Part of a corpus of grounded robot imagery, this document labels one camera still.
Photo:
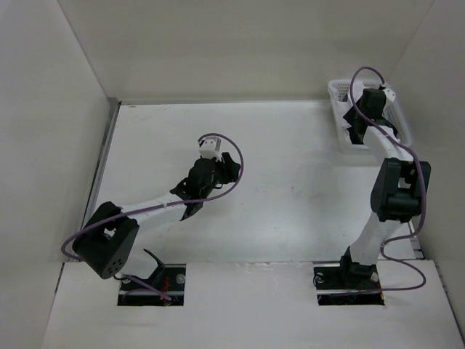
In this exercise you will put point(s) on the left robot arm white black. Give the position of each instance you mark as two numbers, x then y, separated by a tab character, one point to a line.
110	243

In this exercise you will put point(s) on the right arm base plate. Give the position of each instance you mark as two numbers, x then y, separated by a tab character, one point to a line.
335	287

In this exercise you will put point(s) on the grey white tank top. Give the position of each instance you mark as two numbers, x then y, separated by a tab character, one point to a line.
344	113

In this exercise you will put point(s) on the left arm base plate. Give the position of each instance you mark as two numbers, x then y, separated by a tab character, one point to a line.
169	279

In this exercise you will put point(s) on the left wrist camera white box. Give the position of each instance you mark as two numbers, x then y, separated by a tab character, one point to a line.
209	148

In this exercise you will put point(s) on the black tank top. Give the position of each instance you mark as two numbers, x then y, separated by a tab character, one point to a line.
357	126

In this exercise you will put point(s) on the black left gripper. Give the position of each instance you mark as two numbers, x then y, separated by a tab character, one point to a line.
229	169

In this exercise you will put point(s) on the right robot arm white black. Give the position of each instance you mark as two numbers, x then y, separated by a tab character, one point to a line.
398	194

